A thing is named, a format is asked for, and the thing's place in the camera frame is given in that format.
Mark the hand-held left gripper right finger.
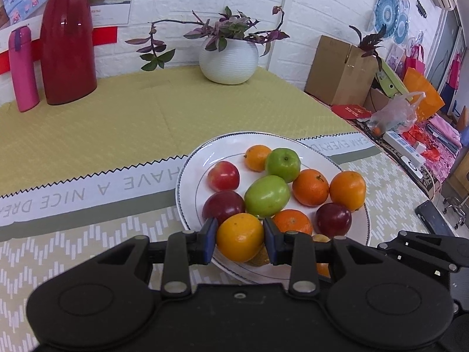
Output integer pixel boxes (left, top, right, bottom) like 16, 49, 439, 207
263, 217, 385, 298

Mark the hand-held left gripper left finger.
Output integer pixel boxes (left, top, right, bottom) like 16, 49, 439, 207
95, 217, 219, 298

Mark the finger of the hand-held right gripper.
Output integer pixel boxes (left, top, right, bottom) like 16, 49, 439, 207
379, 230, 469, 276

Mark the dark red plum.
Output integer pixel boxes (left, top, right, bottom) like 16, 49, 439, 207
315, 202, 353, 238
202, 191, 245, 224

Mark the oblong green apple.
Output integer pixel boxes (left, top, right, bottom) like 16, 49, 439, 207
244, 175, 290, 218

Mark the red apple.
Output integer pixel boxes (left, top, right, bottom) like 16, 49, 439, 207
207, 160, 240, 192

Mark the round green apple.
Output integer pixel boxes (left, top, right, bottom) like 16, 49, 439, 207
265, 148, 301, 184

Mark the small yellow orange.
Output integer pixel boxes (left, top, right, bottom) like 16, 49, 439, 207
244, 145, 272, 172

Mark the white plate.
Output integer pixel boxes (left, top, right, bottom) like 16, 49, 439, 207
176, 132, 371, 285

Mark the black smartphone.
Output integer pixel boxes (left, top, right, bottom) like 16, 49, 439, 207
415, 201, 457, 236

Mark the white power strip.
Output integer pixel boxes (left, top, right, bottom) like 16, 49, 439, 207
383, 130, 426, 172

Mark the clear plastic bag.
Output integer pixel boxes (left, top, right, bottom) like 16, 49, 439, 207
368, 92, 426, 135

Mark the red envelope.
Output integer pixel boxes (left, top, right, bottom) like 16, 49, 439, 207
332, 104, 375, 121

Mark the orange paper bag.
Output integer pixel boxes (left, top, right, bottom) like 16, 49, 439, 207
403, 67, 446, 122

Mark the green white box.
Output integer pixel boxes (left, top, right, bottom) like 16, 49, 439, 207
374, 59, 410, 98

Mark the purple plant in white pot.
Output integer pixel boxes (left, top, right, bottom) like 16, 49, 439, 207
125, 6, 290, 84

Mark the cardboard box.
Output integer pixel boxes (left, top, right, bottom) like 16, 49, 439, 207
305, 35, 383, 108

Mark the pink gift bag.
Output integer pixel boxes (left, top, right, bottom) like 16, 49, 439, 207
405, 42, 426, 76

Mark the dark purple plant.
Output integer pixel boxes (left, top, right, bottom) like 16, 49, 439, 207
349, 25, 388, 70

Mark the red thermos jug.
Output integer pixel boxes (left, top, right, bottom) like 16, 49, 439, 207
40, 0, 98, 106

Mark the large blue paper fan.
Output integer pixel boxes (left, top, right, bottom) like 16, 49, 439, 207
374, 0, 401, 38

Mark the pink bottle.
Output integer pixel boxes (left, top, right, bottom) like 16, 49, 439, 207
8, 26, 40, 113

